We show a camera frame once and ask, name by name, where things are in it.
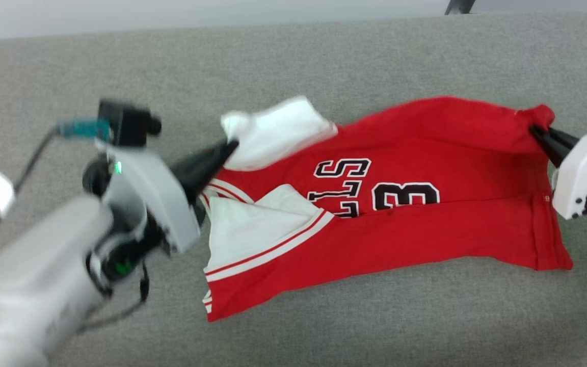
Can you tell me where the grey fabric sofa cushion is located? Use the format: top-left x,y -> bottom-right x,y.
0,11 -> 587,367

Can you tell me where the left camera cable teal plug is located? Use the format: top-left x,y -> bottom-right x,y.
0,118 -> 112,289

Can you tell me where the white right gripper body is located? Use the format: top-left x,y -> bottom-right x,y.
551,127 -> 587,221

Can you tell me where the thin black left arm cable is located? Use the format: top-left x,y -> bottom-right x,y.
76,261 -> 151,333

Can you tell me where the red and white basketball jersey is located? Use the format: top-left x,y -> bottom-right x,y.
202,95 -> 574,323

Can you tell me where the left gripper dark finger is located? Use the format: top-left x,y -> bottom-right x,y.
170,138 -> 240,178
181,159 -> 228,205

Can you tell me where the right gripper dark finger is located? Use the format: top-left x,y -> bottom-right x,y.
529,124 -> 580,166

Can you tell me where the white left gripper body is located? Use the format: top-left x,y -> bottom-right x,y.
101,143 -> 203,254

